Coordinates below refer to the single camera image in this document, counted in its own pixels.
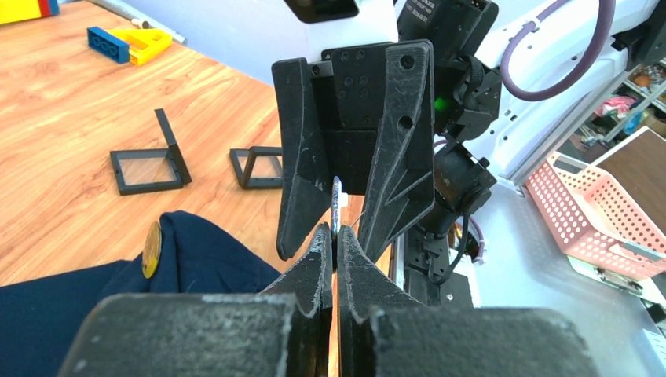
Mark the pink perforated basket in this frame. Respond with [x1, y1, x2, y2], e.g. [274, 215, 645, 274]
[526, 153, 665, 281]

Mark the yellow blue toy wedge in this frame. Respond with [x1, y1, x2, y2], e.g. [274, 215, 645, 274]
[86, 27, 173, 66]

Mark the red blue block pair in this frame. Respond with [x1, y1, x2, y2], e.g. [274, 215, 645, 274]
[38, 0, 60, 18]

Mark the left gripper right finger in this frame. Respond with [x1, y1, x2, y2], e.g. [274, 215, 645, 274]
[337, 225, 598, 376]

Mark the black square frame stand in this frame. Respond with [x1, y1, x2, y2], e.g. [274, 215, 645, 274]
[110, 108, 192, 196]

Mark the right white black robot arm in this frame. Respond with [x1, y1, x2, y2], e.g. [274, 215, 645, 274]
[272, 1, 665, 260]

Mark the round gold brooch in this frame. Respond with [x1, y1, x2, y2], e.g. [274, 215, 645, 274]
[141, 221, 162, 279]

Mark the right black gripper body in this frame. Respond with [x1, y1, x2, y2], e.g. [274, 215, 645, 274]
[312, 42, 390, 195]

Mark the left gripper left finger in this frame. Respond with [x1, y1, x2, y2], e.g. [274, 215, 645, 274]
[59, 223, 332, 376]

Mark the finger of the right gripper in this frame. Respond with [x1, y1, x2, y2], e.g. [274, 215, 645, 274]
[358, 39, 434, 262]
[272, 57, 332, 261]

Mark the navy blue garment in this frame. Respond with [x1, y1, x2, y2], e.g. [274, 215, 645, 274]
[1, 210, 280, 376]

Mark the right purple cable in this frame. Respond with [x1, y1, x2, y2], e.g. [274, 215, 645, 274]
[499, 0, 617, 103]

